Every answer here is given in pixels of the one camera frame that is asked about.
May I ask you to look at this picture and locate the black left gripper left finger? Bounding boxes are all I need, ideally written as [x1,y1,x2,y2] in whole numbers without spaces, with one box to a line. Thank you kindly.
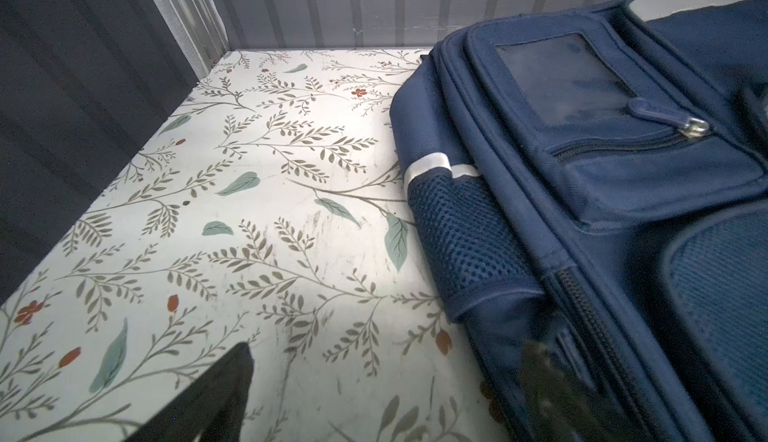
[128,342,254,442]

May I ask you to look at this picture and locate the navy blue student backpack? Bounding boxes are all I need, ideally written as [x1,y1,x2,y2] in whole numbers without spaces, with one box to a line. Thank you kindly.
[390,0,767,441]

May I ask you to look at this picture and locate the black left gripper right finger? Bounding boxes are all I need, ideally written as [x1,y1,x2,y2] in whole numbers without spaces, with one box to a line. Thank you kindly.
[520,341,636,441]

